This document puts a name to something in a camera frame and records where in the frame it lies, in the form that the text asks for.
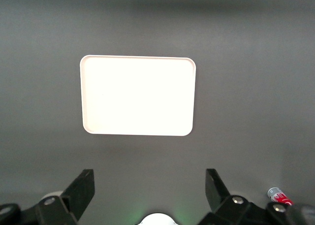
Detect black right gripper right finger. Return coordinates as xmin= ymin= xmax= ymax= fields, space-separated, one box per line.
xmin=198 ymin=168 xmax=315 ymax=225

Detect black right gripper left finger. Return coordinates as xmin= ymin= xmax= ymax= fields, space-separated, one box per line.
xmin=0 ymin=169 xmax=95 ymax=225

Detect red coke bottle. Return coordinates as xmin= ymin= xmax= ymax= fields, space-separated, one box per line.
xmin=267 ymin=187 xmax=295 ymax=206

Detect white rectangular tray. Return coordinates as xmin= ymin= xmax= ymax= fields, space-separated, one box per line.
xmin=79 ymin=54 xmax=197 ymax=137

